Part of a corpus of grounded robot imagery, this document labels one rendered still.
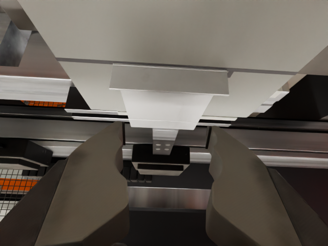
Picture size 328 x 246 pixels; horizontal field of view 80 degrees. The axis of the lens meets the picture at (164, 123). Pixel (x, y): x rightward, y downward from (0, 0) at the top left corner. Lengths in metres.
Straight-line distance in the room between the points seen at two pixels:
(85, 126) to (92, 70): 0.35
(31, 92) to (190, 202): 0.24
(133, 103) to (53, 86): 0.11
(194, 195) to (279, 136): 0.38
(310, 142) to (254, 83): 0.44
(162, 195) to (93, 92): 0.13
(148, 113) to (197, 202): 0.11
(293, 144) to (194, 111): 0.40
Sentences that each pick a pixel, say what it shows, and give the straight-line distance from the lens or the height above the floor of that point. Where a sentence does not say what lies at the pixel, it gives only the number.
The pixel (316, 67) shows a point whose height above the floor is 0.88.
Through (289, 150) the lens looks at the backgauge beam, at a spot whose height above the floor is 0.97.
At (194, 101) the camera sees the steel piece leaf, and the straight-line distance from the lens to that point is 0.20.
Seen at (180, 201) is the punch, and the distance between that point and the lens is 0.22.
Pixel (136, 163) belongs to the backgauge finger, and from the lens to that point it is 0.42.
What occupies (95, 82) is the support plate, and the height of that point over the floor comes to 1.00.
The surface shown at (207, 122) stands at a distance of 0.26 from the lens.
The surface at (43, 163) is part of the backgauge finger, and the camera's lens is 0.55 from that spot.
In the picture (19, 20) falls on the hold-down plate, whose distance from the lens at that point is 0.31.
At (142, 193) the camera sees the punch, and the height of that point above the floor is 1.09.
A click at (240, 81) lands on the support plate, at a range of 0.18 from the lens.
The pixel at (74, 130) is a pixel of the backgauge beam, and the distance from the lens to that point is 0.51.
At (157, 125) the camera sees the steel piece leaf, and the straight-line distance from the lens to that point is 0.26.
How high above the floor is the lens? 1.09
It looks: 22 degrees down
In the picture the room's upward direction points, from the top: 178 degrees counter-clockwise
